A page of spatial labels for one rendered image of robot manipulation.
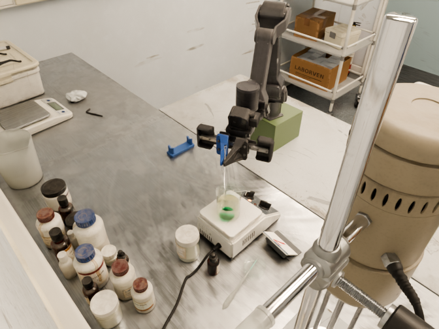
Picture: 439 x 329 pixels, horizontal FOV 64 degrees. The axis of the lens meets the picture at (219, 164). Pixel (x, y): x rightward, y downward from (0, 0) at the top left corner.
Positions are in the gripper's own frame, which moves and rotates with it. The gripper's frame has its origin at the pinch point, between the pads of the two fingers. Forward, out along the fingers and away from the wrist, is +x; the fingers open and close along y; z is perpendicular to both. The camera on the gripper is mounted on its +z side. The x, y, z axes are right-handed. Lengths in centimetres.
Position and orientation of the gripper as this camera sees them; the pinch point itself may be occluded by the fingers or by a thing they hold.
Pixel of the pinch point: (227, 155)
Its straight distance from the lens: 80.5
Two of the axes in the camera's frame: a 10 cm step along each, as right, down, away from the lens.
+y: 9.4, 2.2, -2.6
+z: 0.0, -7.6, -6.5
